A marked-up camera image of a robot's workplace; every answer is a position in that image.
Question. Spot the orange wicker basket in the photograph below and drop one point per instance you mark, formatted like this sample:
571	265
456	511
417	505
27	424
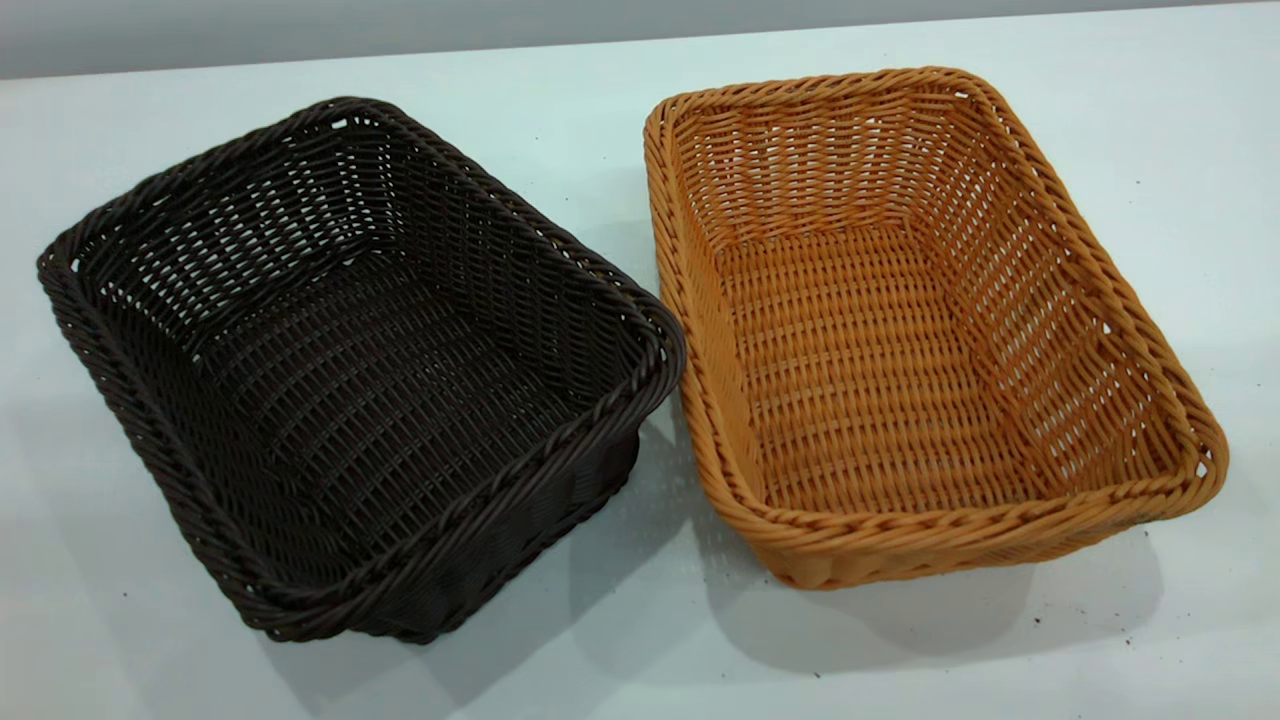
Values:
880	380

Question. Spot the black wicker basket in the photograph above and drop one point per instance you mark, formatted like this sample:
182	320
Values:
350	400

